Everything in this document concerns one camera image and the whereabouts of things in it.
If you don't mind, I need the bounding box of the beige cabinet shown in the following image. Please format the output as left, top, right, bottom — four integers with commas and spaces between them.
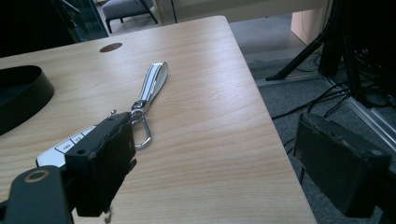
154, 0, 332, 47

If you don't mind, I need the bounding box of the black metal stand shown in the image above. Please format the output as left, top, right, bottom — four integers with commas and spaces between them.
265, 0, 366, 102

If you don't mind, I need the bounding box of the dark glass cabinet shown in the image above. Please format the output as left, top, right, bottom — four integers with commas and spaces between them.
51, 0, 109, 44

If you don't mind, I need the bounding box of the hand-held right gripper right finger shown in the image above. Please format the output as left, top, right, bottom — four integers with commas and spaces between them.
293, 112, 392, 219

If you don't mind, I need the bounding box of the aluminium floor rail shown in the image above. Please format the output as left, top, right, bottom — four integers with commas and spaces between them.
322, 77, 396, 154

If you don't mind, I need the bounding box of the white keychain strap with carabiner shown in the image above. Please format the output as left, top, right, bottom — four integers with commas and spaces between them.
130, 61, 170, 150

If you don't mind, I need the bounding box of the black round tray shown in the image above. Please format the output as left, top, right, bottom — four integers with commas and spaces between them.
0, 64, 56, 136

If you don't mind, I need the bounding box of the white car key fob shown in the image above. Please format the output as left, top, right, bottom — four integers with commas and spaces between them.
35, 124, 98, 169

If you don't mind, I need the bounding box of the black floor cable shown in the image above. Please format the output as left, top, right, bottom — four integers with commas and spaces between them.
271, 81, 353, 121

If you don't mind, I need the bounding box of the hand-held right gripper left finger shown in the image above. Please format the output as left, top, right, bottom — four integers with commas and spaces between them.
64, 111, 138, 217

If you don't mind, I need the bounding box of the grey upholstered chair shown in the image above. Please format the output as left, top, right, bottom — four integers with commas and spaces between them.
101, 0, 159, 35

